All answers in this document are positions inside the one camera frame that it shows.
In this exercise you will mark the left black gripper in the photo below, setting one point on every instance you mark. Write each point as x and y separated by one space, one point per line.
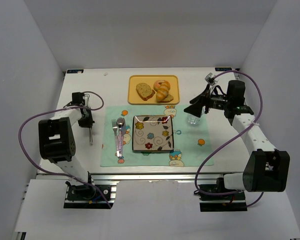
89 125

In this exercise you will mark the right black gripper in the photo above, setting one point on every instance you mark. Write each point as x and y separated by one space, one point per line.
206 101

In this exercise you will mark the metal serving tongs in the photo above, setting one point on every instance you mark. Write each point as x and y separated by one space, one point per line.
87 99

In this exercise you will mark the large seeded bread slice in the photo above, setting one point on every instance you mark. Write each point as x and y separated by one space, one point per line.
144 91

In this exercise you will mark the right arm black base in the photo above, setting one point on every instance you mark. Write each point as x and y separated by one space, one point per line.
221 203

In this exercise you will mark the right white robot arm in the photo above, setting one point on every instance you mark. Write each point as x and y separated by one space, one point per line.
267 167

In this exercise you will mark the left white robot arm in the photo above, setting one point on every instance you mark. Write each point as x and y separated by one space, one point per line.
57 141

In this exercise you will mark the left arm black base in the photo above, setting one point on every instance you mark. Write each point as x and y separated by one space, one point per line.
83 197

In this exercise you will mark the small seeded bread slice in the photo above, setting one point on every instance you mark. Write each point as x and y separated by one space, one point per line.
168 99

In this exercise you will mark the orange striped bread roll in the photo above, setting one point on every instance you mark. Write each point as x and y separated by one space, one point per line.
163 91

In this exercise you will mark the clear drinking glass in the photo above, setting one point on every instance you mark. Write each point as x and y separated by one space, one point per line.
193 120

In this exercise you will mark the green cartoon placemat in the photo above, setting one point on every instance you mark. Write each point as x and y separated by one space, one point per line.
191 142

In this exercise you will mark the pink glazed donut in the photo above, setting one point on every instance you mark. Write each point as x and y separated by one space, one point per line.
158 84

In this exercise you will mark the yellow plastic tray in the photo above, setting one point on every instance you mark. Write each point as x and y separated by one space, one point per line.
134 99

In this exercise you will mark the square floral ceramic plate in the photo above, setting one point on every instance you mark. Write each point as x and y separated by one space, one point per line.
152 133

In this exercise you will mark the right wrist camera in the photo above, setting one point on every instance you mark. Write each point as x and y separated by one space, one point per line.
211 79

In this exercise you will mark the pink handled fork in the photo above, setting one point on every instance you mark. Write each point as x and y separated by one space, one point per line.
115 129

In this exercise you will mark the pink handled spoon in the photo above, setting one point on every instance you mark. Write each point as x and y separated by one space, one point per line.
118 138

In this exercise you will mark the aluminium table frame rail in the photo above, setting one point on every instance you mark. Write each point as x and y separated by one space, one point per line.
140 176

